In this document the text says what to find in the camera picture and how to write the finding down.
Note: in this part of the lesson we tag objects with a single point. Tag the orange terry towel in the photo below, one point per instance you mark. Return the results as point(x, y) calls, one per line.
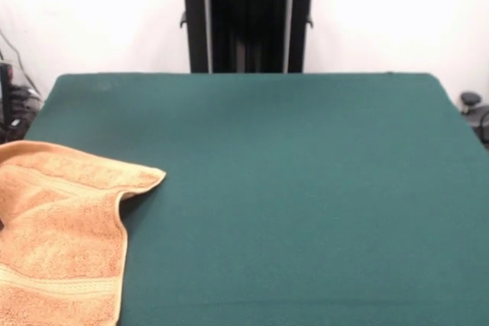
point(57, 234)

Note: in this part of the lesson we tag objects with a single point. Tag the dark green table cloth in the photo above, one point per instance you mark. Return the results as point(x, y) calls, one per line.
point(286, 207)

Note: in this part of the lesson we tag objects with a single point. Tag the black chair base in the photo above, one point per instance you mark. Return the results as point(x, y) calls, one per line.
point(473, 101)

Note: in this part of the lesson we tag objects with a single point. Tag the black electronics box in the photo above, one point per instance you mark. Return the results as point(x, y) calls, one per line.
point(5, 85)

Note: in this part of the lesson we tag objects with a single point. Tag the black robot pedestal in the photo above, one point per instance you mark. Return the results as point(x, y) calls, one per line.
point(248, 17)

